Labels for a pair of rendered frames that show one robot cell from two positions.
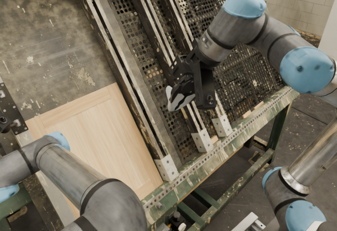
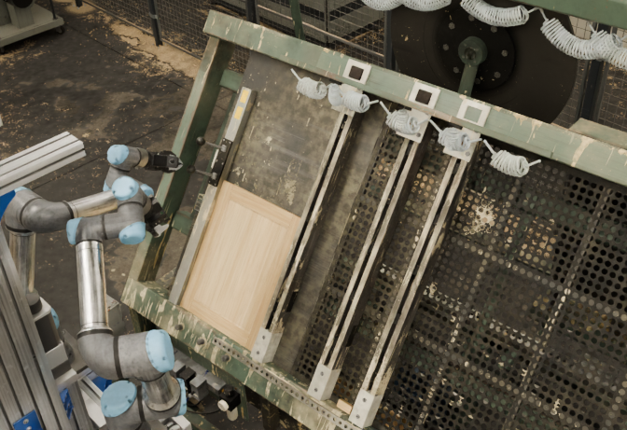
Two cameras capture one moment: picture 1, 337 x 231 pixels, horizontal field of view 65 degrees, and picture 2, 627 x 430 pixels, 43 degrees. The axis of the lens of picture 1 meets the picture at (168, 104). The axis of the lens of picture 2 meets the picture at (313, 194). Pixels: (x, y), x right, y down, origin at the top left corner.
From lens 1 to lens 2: 2.62 m
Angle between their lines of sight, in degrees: 67
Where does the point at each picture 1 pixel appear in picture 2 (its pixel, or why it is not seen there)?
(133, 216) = (40, 213)
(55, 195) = (190, 247)
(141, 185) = (240, 326)
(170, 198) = (240, 370)
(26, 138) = (211, 191)
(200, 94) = not seen: hidden behind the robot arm
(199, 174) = (283, 399)
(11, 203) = (184, 225)
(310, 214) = (119, 395)
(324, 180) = not seen: outside the picture
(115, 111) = (280, 243)
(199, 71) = not seen: hidden behind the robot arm
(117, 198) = (49, 206)
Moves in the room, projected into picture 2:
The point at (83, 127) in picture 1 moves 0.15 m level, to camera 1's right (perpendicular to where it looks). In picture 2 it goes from (249, 227) to (250, 251)
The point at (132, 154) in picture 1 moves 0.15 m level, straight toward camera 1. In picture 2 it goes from (258, 294) to (220, 302)
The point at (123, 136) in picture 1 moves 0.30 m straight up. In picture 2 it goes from (266, 270) to (260, 210)
